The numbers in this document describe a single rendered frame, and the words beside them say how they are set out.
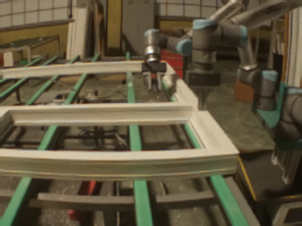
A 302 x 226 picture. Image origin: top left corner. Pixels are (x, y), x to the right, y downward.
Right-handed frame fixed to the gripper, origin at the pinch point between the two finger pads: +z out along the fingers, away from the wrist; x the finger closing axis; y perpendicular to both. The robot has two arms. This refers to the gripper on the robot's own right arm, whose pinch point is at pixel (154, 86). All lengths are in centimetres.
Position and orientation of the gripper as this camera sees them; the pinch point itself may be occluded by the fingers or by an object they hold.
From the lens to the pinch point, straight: 142.6
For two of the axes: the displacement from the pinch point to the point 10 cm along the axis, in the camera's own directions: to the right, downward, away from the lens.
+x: 9.9, -0.2, 1.0
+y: 0.9, -3.0, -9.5
